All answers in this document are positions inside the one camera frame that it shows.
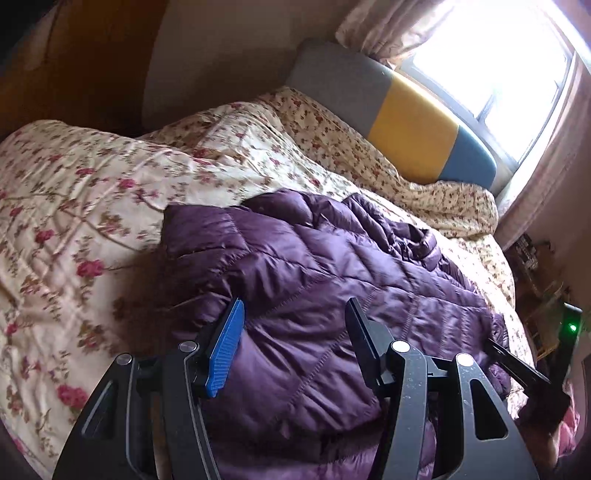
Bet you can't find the large-flower floral quilt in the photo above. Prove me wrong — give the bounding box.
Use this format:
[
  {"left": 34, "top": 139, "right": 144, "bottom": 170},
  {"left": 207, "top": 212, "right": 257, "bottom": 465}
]
[{"left": 0, "top": 102, "right": 537, "bottom": 476}]

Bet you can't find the wooden wardrobe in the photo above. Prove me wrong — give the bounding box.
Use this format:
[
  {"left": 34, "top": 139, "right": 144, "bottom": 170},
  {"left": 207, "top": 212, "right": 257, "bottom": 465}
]
[{"left": 1, "top": 1, "right": 167, "bottom": 136}]

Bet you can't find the grey yellow blue headboard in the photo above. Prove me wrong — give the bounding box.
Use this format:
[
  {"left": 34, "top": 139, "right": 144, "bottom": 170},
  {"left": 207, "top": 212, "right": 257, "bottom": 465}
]
[{"left": 286, "top": 39, "right": 497, "bottom": 189}]

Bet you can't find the purple quilted down jacket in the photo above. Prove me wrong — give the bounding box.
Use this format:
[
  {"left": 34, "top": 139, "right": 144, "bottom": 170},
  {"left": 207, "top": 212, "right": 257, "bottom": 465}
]
[{"left": 159, "top": 189, "right": 511, "bottom": 479}]

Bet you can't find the pink curtain right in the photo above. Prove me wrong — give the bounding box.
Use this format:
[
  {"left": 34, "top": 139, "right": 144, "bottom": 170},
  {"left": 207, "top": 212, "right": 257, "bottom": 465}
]
[{"left": 495, "top": 32, "right": 590, "bottom": 249}]

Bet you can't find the floral curtain left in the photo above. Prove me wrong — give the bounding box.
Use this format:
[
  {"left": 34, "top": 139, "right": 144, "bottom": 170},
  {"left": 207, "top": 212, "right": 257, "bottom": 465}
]
[{"left": 335, "top": 0, "right": 454, "bottom": 64}]

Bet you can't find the small-flower floral duvet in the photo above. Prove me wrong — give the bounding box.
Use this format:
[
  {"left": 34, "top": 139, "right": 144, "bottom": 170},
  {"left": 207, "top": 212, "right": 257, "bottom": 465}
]
[{"left": 256, "top": 85, "right": 500, "bottom": 239}]

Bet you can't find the cluttered wooden side shelf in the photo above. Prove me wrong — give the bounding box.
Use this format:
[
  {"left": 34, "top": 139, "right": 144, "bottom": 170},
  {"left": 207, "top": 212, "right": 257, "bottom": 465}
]
[{"left": 505, "top": 234, "right": 571, "bottom": 363}]

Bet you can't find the pink quilted blanket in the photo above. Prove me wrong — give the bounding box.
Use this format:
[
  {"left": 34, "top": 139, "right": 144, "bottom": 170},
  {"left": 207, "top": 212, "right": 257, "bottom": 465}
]
[{"left": 554, "top": 379, "right": 580, "bottom": 458}]

